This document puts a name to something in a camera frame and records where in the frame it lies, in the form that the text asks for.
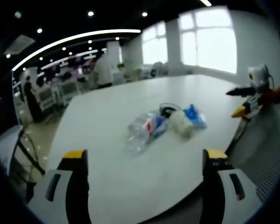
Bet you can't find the long ceiling light strip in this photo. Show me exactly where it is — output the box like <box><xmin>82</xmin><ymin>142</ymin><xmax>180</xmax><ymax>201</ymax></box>
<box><xmin>11</xmin><ymin>28</ymin><xmax>141</xmax><ymax>72</ymax></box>

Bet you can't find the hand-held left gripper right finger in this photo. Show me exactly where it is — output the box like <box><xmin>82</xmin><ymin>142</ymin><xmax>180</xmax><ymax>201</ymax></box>
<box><xmin>199</xmin><ymin>148</ymin><xmax>262</xmax><ymax>224</ymax></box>

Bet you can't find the white table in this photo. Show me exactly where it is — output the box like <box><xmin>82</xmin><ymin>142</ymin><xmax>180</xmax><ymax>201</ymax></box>
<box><xmin>44</xmin><ymin>74</ymin><xmax>250</xmax><ymax>224</ymax></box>

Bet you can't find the white paper roll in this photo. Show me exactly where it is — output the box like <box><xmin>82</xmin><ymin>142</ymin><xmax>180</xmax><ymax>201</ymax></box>
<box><xmin>168</xmin><ymin>110</ymin><xmax>194</xmax><ymax>139</ymax></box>

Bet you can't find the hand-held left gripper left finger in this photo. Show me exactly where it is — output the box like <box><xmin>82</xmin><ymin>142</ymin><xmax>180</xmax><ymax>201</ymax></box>
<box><xmin>27</xmin><ymin>149</ymin><xmax>92</xmax><ymax>224</ymax></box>

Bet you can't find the blue tissue packet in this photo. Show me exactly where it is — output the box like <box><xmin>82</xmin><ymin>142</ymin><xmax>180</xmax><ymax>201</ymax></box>
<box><xmin>182</xmin><ymin>103</ymin><xmax>208</xmax><ymax>129</ymax></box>

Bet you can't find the black chair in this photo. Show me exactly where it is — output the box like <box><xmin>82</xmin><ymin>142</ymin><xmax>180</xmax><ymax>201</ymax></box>
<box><xmin>8</xmin><ymin>126</ymin><xmax>46</xmax><ymax>201</ymax></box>

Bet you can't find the large window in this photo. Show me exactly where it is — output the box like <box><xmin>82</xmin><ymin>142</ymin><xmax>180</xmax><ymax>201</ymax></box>
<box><xmin>178</xmin><ymin>9</ymin><xmax>238</xmax><ymax>74</ymax></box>
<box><xmin>141</xmin><ymin>21</ymin><xmax>168</xmax><ymax>65</ymax></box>

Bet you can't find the clear plastic water bottle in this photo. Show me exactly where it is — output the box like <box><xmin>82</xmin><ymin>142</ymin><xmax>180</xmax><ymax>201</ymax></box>
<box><xmin>126</xmin><ymin>112</ymin><xmax>170</xmax><ymax>155</ymax></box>

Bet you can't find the black cable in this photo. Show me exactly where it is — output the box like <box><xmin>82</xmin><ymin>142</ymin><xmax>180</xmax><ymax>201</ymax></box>
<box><xmin>159</xmin><ymin>102</ymin><xmax>182</xmax><ymax>118</ymax></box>

